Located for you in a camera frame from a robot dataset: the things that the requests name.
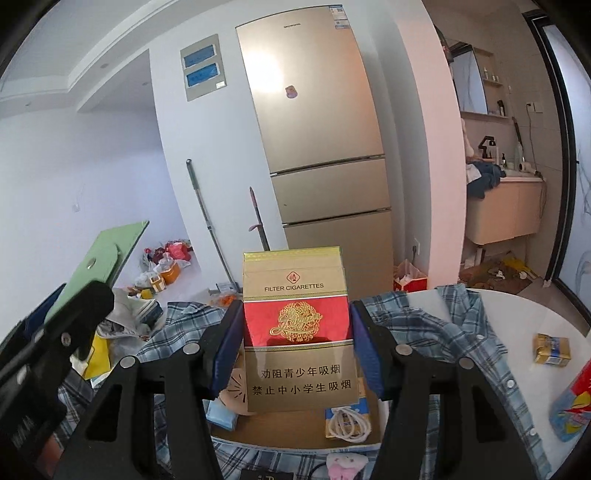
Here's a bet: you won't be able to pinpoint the gold red cigarette carton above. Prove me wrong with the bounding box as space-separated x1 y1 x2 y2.
242 247 358 414

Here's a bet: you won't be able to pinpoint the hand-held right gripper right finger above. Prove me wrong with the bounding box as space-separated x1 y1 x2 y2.
349 300 527 480

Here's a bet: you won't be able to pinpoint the green board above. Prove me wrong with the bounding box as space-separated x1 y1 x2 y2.
44 220 151 324

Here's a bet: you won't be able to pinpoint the blue tissue pack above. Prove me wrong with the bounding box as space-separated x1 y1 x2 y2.
205 398 239 431

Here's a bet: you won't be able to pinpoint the pink plush toy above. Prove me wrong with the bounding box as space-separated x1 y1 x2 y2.
325 451 369 480

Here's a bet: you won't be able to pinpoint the mop handle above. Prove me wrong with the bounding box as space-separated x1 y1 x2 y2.
248 187 271 252

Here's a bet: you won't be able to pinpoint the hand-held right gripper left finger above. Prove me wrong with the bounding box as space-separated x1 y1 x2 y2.
60 299 245 480

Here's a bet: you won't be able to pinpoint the beige vanity cabinet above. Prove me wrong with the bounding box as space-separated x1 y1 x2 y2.
464 175 546 246

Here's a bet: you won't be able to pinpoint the yellow bag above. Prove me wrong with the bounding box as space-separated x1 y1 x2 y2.
84 332 112 380

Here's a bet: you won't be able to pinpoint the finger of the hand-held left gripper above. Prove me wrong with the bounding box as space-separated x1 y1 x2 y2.
0 281 115 394
0 284 68 354

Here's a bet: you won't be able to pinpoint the wall mirror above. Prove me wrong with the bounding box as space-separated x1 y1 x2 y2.
450 44 489 115

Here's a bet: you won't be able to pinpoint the wall electrical panel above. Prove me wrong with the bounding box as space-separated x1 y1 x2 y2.
180 34 228 102

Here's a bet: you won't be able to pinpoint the white coiled cable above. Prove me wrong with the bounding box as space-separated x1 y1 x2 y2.
331 406 370 439

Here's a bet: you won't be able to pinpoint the red blue snack packet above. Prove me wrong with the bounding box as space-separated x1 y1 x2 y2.
549 369 591 445

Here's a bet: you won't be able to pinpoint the frosted glass door floral print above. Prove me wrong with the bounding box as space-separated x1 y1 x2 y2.
522 9 591 334

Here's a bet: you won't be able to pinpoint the clear bag orange contents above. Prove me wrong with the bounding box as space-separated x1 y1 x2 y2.
154 262 180 286

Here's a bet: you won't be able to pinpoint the grey plastic bag pile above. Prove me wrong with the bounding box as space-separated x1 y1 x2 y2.
105 288 163 343

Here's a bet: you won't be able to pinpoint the yellow packet blue print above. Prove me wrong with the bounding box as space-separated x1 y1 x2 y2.
324 401 371 445
532 333 572 368

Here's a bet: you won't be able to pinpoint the cardboard box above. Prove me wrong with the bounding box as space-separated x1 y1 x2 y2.
210 355 384 450

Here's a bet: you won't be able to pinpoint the blue clothing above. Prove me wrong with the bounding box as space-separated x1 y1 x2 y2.
466 161 507 200

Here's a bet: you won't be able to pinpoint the red plastic bag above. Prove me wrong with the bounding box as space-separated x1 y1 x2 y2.
165 241 191 263

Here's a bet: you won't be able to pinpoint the blue plaid shirt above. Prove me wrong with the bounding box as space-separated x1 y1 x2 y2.
55 284 551 480

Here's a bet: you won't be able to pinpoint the brown floor mat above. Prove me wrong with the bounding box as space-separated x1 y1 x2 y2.
462 256 537 296

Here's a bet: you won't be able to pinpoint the red box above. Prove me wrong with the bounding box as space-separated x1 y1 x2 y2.
393 259 430 293

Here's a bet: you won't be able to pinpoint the gold refrigerator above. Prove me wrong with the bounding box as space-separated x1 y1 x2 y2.
235 4 395 296

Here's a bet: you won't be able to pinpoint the grey handled mop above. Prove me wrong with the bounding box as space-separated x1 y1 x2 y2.
186 159 243 296

